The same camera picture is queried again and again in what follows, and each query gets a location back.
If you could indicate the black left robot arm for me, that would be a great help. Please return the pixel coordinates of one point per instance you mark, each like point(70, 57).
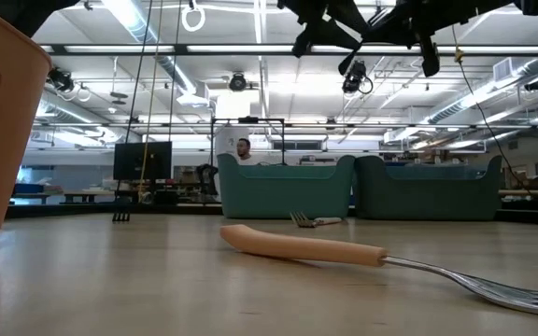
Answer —
point(26, 14)

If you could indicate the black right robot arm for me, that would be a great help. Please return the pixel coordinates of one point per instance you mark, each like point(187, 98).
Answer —
point(465, 14)

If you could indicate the blue plastic bin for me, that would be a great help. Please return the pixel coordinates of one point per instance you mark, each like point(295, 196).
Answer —
point(428, 200)

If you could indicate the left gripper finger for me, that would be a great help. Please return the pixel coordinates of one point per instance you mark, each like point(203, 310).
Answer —
point(346, 37)
point(313, 32)

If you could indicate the black overhead light beam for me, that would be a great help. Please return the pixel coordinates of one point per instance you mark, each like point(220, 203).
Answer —
point(180, 48)

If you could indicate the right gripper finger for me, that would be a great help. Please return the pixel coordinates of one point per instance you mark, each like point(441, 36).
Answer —
point(348, 61)
point(430, 56)

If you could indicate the black monitor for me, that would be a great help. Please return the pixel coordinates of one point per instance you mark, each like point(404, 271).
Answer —
point(143, 161)

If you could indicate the wooden workshop table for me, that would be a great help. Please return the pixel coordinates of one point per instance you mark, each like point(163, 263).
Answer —
point(530, 191)
point(87, 192)

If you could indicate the black ceiling camera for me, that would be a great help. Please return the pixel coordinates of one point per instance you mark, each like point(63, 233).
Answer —
point(60, 79)
point(354, 79)
point(237, 82)

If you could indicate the teal plastic bin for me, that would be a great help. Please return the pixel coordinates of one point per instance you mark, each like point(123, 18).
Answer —
point(287, 196)

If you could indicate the blue storage crate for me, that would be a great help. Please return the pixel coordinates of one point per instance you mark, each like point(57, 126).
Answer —
point(28, 188)

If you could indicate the person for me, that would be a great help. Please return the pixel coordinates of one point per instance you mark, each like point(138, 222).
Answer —
point(244, 149)

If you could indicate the black upright equipment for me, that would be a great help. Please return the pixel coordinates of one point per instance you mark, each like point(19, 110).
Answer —
point(207, 179)

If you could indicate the orange plastic bin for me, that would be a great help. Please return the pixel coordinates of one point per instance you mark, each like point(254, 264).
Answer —
point(3, 140)

